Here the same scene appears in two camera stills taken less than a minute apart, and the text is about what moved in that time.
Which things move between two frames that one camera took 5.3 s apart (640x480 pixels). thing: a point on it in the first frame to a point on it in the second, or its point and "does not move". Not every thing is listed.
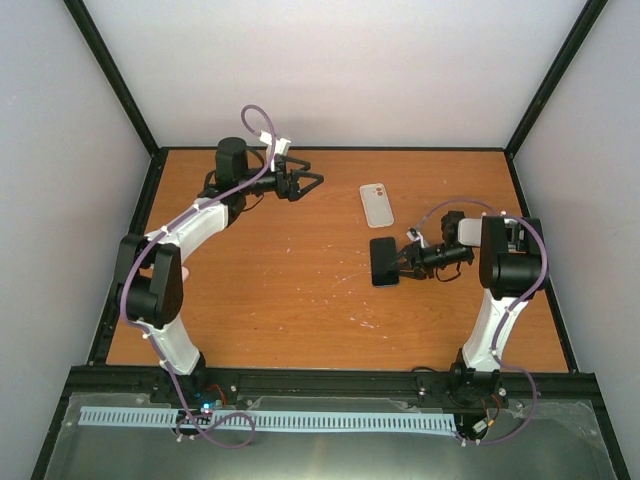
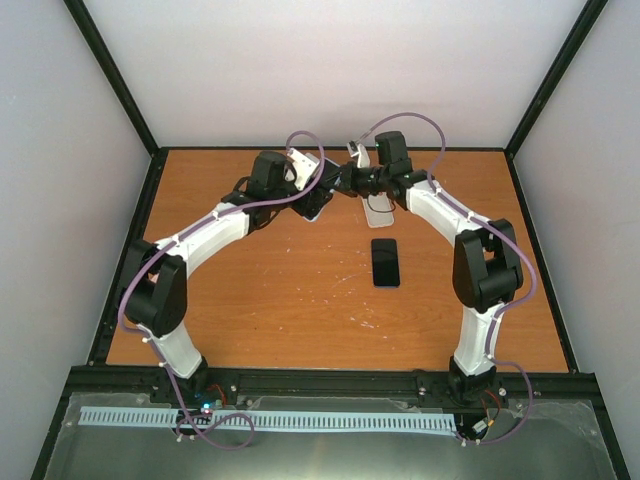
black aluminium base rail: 237,382 does not move
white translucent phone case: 376,203 does not move
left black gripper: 290,191 to 313,203
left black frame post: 123,90 does not move
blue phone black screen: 384,262 does not move
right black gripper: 418,265 to 347,182
